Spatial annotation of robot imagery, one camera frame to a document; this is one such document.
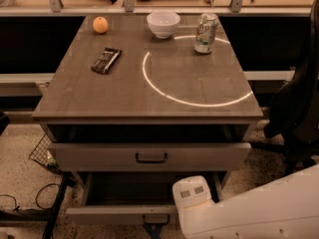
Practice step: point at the green white soda can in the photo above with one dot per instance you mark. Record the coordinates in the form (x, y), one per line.
(205, 32)

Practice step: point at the black office chair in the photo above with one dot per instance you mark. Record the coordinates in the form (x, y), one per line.
(294, 110)

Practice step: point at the black metal stand leg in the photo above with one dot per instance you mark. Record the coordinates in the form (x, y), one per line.
(49, 216)

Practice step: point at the orange fruit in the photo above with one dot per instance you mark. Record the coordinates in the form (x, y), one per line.
(100, 25)

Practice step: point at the grey drawer cabinet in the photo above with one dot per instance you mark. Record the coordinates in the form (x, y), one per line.
(157, 91)

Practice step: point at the blue floor tape cross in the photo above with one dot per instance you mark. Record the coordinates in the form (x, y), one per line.
(154, 230)

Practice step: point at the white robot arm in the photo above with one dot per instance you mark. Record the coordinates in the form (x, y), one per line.
(286, 208)

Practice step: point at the black wire basket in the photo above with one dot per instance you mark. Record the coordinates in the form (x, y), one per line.
(42, 156)

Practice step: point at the grey drawer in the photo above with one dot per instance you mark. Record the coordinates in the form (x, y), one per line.
(131, 198)
(149, 157)

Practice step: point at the black snack bar wrapper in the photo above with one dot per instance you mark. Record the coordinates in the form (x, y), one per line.
(104, 63)

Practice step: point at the white bowl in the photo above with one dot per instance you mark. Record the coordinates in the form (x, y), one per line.
(163, 24)

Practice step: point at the grey top drawer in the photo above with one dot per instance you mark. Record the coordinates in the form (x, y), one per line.
(149, 157)

